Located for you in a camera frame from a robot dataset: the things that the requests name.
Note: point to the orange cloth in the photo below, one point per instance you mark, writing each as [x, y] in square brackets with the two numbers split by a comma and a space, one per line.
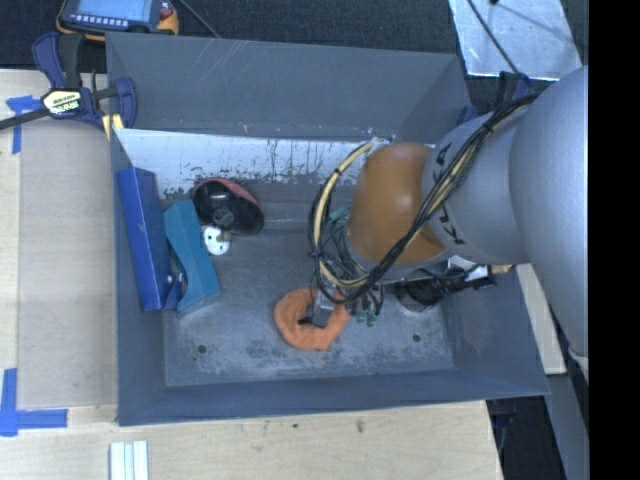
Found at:
[292, 335]

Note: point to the small white plastic object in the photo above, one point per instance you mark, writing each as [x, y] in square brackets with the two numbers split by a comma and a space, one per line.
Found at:
[216, 242]

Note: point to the black and red round object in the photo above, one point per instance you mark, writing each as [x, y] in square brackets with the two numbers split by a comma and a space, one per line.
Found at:
[235, 208]

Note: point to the teal flat block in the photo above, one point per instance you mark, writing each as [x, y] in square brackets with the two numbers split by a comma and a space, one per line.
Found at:
[192, 263]

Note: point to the blue flat block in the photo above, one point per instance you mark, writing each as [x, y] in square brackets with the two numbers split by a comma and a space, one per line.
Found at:
[144, 238]

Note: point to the grey metal bin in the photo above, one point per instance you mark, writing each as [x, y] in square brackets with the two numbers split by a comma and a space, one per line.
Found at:
[260, 88]

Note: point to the pale wood flat board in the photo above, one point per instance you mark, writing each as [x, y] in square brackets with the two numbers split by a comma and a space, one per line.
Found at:
[65, 268]

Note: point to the black cylinder on white bracket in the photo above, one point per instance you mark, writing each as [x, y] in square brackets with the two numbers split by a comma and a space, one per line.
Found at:
[419, 294]

